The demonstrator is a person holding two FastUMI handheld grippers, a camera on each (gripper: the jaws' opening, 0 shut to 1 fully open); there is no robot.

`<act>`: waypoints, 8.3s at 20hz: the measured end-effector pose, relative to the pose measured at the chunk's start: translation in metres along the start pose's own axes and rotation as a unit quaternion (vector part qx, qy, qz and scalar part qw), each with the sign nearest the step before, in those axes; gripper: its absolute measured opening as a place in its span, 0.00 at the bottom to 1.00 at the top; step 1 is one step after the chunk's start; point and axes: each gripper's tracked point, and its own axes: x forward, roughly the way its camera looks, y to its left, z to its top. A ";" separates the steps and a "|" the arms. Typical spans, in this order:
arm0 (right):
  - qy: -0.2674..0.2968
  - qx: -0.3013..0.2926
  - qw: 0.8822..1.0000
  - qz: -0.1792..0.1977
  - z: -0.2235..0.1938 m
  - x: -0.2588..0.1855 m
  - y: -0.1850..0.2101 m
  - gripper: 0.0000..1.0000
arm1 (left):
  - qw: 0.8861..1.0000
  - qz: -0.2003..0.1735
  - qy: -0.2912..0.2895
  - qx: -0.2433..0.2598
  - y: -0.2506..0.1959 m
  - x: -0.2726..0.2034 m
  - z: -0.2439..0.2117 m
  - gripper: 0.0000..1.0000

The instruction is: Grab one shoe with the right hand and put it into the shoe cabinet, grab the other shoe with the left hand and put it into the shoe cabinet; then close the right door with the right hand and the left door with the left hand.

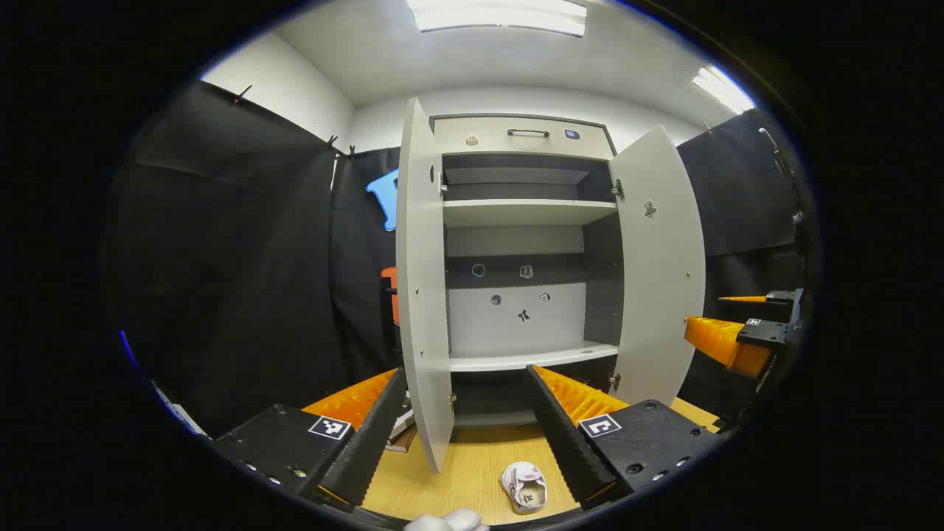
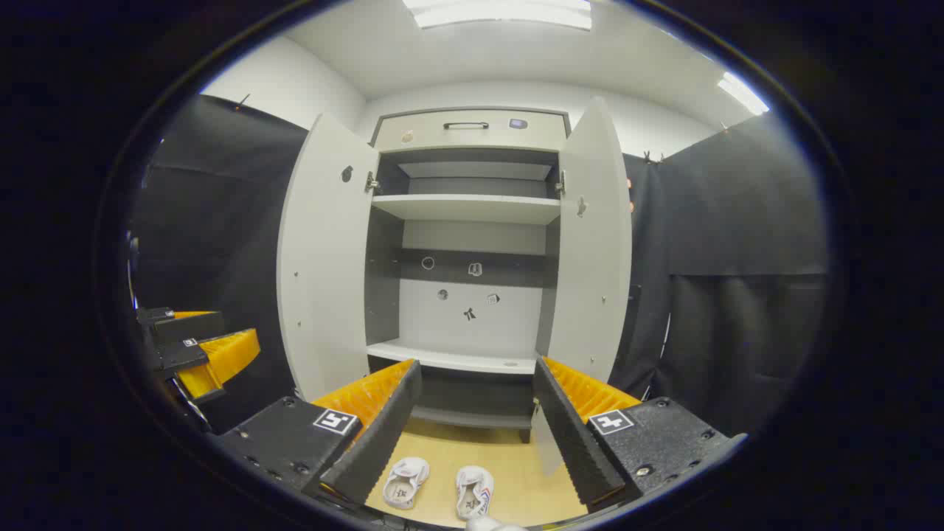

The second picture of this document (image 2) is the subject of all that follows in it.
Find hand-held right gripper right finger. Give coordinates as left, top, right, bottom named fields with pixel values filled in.
left=532, top=356, right=747, bottom=515

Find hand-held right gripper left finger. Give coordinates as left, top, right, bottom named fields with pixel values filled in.
left=209, top=359, right=423, bottom=510

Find white shoe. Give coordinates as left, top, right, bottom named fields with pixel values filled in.
left=455, top=466, right=494, bottom=520
left=382, top=457, right=430, bottom=510

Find white shoe cabinet door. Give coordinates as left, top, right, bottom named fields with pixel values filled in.
left=531, top=96, right=634, bottom=476
left=277, top=112, right=381, bottom=403

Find white shoe cabinet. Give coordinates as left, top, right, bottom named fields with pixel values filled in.
left=365, top=107, right=572, bottom=443

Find white cabinet drawer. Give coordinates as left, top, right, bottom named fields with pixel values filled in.
left=371, top=109, right=569, bottom=153

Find black backdrop cloth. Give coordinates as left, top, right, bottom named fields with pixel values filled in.
left=608, top=111, right=830, bottom=440
left=133, top=94, right=310, bottom=436

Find ceiling light panel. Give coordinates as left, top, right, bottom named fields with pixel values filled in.
left=402, top=0, right=593, bottom=31
left=718, top=72, right=770, bottom=117

